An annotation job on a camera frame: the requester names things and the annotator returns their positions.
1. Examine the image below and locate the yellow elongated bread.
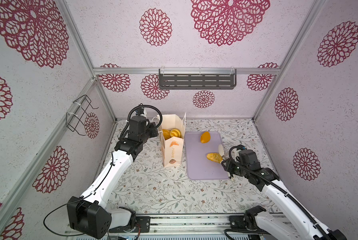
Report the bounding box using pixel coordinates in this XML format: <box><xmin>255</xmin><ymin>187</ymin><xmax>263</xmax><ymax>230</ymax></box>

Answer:
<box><xmin>206</xmin><ymin>153</ymin><xmax>223</xmax><ymax>164</ymax></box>

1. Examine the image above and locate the white paper bag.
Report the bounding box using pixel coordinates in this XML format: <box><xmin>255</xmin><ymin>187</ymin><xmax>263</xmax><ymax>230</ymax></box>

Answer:
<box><xmin>153</xmin><ymin>113</ymin><xmax>187</xmax><ymax>168</ymax></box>

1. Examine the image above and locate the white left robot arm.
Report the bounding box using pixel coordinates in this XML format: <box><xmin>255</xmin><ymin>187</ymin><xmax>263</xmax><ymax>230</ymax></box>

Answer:
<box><xmin>67</xmin><ymin>115</ymin><xmax>161</xmax><ymax>239</ymax></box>

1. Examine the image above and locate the orange round flat bread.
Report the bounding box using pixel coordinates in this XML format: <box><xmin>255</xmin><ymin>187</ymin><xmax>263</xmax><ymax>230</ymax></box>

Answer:
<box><xmin>200</xmin><ymin>132</ymin><xmax>211</xmax><ymax>144</ymax></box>

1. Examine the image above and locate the lavender plastic tray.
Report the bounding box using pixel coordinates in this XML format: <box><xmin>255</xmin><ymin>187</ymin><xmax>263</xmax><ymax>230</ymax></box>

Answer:
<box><xmin>184</xmin><ymin>131</ymin><xmax>229</xmax><ymax>180</ymax></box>

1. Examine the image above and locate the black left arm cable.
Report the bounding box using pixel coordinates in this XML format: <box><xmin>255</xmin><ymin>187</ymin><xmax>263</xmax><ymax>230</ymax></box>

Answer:
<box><xmin>43</xmin><ymin>103</ymin><xmax>164</xmax><ymax>238</ymax></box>

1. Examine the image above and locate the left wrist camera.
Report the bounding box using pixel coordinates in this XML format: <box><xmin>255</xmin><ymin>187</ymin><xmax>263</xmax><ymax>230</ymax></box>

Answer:
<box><xmin>134</xmin><ymin>104</ymin><xmax>147</xmax><ymax>122</ymax></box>

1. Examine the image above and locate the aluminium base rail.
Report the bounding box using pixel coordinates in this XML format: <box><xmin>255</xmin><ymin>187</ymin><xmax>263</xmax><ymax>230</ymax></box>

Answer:
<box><xmin>64</xmin><ymin>213</ymin><xmax>294</xmax><ymax>238</ymax></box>

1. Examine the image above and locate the black wire wall rack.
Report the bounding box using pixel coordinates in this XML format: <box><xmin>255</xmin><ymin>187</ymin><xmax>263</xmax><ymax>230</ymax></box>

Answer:
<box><xmin>65</xmin><ymin>95</ymin><xmax>99</xmax><ymax>137</ymax></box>

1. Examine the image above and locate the grey metal wall shelf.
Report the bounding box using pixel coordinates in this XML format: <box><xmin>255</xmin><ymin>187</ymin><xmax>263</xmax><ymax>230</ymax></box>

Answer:
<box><xmin>158</xmin><ymin>69</ymin><xmax>237</xmax><ymax>90</ymax></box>

